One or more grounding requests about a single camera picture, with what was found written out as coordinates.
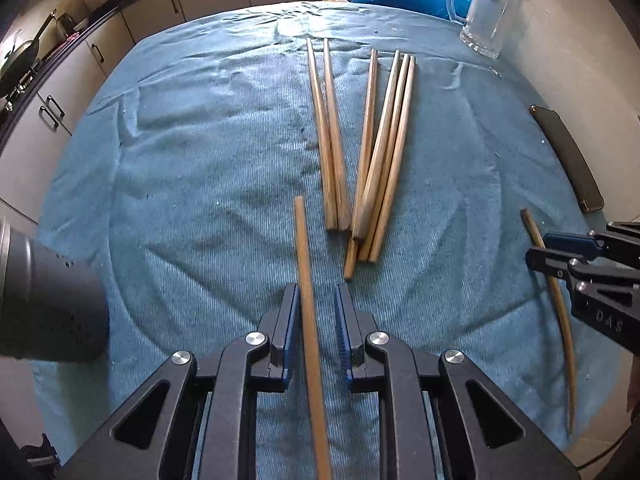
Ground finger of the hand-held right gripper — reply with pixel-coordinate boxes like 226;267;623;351
544;220;640;268
525;247;640;356

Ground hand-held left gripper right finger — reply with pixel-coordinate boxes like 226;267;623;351
334;282;581;480

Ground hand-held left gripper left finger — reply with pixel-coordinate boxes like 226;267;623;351
60;282;301;480

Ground wooden chopstick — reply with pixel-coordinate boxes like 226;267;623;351
294;196;334;480
520;208;577;436

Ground bunch of wooden chopsticks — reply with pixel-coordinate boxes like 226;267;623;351
305;37;417;281

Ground grey perforated chopstick holder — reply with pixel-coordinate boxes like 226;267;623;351
0;217;111;363

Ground blue towel cloth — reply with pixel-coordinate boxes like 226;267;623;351
30;0;608;480

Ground clear glass mug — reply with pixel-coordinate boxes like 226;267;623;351
446;0;526;59

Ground kitchen base cabinets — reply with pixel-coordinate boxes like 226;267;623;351
0;0;371;226

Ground black kitchen countertop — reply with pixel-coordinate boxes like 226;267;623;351
0;0;211;136

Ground black wok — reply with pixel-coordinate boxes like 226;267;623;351
0;10;58;98

